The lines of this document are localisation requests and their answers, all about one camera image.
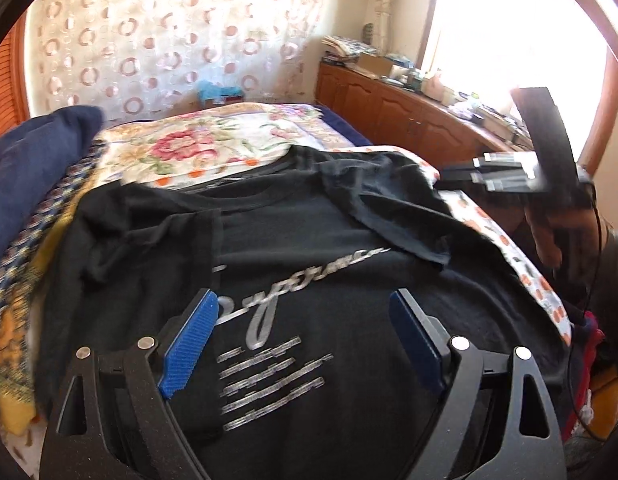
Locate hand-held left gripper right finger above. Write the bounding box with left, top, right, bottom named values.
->
left=388, top=287, right=570, bottom=480

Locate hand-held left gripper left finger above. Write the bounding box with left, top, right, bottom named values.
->
left=39, top=287, right=224, bottom=480

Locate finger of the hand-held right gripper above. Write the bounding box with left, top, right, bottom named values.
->
left=438, top=166, right=537, bottom=195
left=473, top=151, right=537, bottom=171

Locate black printed t-shirt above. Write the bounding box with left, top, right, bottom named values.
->
left=34, top=145, right=572, bottom=480

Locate person's right hand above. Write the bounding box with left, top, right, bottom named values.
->
left=523, top=192, right=608, bottom=268

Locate orange fruit print blanket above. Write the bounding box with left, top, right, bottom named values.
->
left=119, top=145, right=574, bottom=348

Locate window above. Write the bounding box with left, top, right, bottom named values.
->
left=424, top=0, right=618, bottom=161

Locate wooden cabinet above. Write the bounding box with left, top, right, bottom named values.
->
left=315, top=60, right=540, bottom=171

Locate navy bedsheet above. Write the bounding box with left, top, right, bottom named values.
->
left=314, top=105, right=374, bottom=147

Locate cardboard box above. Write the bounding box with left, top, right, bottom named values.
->
left=356, top=54, right=396, bottom=78

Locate blue yellow patterned cloth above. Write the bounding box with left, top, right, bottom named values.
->
left=0, top=142, right=112, bottom=436

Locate red garment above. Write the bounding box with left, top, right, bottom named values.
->
left=563, top=310, right=612, bottom=442

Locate beige window curtain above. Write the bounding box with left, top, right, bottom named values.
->
left=373, top=0, right=446, bottom=58

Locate stack of folded cloths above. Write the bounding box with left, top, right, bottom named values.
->
left=321, top=35, right=378, bottom=62

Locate floral bedspread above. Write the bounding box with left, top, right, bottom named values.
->
left=96, top=102, right=360, bottom=186

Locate navy blue cloth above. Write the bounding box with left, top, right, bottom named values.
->
left=0, top=105, right=108, bottom=271

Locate blue plastic bag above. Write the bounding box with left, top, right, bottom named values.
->
left=198, top=80, right=243, bottom=104

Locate sheer circle pattern curtain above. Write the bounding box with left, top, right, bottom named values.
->
left=26, top=0, right=324, bottom=121

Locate black cable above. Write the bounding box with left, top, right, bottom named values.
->
left=571, top=182, right=614, bottom=443

